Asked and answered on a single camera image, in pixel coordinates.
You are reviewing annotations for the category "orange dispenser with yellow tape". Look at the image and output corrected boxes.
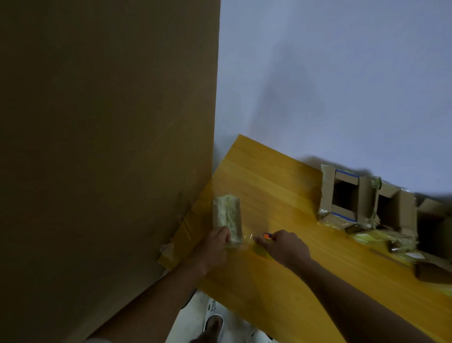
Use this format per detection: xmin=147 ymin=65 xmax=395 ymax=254
xmin=252 ymin=232 xmax=287 ymax=268

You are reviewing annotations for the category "person's right forearm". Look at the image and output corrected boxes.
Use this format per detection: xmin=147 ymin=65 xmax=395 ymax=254
xmin=289 ymin=258 xmax=436 ymax=343

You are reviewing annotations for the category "person's left forearm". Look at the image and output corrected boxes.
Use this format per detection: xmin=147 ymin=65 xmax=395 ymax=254
xmin=88 ymin=260 xmax=208 ymax=343

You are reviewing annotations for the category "large brown cardboard sheet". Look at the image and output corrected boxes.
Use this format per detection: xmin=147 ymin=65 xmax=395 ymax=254
xmin=0 ymin=0 xmax=222 ymax=343

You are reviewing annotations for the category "person's right hand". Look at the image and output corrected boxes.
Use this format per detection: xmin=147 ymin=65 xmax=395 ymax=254
xmin=254 ymin=229 xmax=312 ymax=269

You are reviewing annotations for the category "taped box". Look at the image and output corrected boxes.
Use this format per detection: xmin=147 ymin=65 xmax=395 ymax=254
xmin=211 ymin=193 xmax=245 ymax=249

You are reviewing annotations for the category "person's left hand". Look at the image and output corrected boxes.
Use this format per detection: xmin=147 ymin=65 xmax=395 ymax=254
xmin=190 ymin=226 xmax=232 ymax=275

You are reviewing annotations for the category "person's left white slipper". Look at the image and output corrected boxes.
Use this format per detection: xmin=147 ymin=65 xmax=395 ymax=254
xmin=202 ymin=298 xmax=227 ymax=343

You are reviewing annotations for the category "yellow wooden table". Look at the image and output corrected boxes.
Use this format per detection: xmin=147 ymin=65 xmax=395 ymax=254
xmin=157 ymin=134 xmax=452 ymax=343

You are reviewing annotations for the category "row of cardboard boxes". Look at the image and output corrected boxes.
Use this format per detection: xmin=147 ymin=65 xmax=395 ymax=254
xmin=316 ymin=163 xmax=452 ymax=287

